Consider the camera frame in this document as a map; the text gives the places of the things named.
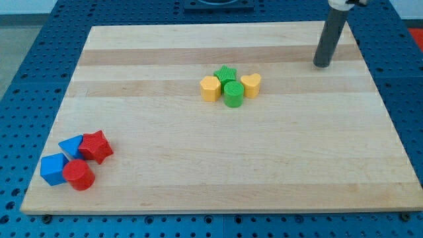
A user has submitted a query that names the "white rod mount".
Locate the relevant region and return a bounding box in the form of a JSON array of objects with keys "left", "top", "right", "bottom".
[{"left": 328, "top": 0, "right": 368, "bottom": 11}]

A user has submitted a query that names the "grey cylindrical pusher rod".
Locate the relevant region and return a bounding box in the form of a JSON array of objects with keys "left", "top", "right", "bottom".
[{"left": 313, "top": 7, "right": 349, "bottom": 68}]

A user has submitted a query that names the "yellow heart block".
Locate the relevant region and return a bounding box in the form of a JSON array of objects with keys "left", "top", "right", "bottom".
[{"left": 241, "top": 73, "right": 262, "bottom": 99}]

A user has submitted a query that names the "green cylinder block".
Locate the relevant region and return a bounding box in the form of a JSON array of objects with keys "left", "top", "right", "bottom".
[{"left": 223, "top": 81, "right": 245, "bottom": 108}]

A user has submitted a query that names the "green star block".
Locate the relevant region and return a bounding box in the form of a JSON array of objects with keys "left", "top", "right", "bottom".
[{"left": 213, "top": 65, "right": 237, "bottom": 87}]

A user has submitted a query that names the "yellow pentagon block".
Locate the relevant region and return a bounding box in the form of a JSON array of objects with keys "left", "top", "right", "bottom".
[{"left": 200, "top": 76, "right": 221, "bottom": 102}]

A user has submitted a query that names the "red star block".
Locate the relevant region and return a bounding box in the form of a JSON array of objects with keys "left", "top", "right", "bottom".
[{"left": 78, "top": 130, "right": 114, "bottom": 165}]

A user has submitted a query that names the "blue triangle block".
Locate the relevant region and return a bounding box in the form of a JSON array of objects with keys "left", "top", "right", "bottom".
[{"left": 58, "top": 135, "right": 84, "bottom": 160}]

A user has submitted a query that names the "red cylinder block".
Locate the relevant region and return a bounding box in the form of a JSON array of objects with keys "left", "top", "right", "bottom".
[{"left": 62, "top": 159, "right": 95, "bottom": 191}]

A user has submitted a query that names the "blue cube block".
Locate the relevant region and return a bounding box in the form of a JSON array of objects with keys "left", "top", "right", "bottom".
[{"left": 40, "top": 153, "right": 69, "bottom": 186}]

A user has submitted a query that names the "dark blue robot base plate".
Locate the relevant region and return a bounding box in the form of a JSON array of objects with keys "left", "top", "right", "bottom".
[{"left": 182, "top": 0, "right": 255, "bottom": 12}]

